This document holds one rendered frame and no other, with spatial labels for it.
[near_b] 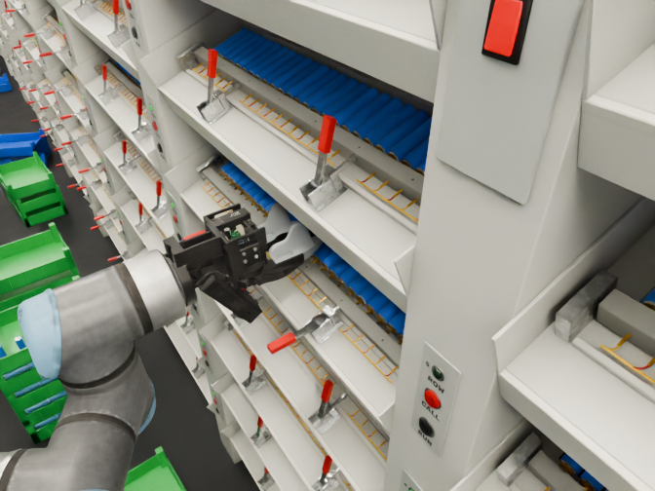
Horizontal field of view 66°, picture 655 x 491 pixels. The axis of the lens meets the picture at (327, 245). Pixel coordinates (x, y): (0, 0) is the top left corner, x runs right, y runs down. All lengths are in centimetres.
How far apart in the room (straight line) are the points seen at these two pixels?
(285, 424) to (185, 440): 73
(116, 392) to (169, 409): 117
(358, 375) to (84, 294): 32
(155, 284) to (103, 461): 19
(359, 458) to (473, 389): 39
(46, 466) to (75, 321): 15
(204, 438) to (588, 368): 145
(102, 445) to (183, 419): 117
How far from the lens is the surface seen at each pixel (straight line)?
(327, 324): 64
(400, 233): 47
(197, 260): 62
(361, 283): 66
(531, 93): 29
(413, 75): 37
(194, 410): 180
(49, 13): 227
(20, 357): 165
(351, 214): 51
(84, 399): 66
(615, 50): 28
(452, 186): 35
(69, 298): 61
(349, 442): 80
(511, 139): 30
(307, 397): 85
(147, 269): 61
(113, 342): 62
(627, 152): 28
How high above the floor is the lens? 143
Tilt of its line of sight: 37 degrees down
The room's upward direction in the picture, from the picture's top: straight up
